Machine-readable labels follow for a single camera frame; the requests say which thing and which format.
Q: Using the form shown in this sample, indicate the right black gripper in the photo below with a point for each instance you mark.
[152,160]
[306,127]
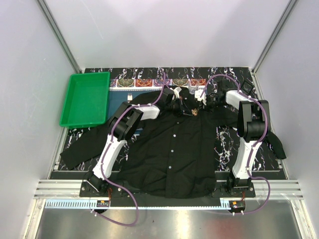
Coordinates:
[208,109]

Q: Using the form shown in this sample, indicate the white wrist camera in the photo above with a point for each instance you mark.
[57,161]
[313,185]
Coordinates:
[176,91]
[200,96]

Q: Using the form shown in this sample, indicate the silver fork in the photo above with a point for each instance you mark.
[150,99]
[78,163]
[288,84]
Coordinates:
[129,97]

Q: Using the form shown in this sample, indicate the clear drinking glass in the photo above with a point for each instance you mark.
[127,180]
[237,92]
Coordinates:
[192,87]

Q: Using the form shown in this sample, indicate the black brooch box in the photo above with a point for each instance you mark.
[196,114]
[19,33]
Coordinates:
[247,87]

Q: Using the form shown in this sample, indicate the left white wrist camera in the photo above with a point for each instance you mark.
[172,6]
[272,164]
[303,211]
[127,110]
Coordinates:
[176,91]

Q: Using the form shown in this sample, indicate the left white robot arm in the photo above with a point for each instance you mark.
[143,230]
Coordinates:
[124,123]

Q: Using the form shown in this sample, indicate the gold brooch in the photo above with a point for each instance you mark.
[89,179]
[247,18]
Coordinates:
[194,112]

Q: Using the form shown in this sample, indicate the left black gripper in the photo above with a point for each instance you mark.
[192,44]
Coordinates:
[182,110]

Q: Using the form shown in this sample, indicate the green plastic tray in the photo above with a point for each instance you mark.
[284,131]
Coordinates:
[86,100]

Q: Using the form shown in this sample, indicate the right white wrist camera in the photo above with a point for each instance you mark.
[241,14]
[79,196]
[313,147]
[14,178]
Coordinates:
[200,96]

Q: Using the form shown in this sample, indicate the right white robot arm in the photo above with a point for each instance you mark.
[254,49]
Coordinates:
[253,124]

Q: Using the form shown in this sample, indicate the blue patterned placemat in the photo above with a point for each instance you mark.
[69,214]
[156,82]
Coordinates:
[118,94]

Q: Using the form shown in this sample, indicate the black button shirt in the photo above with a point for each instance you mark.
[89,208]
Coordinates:
[173,157]

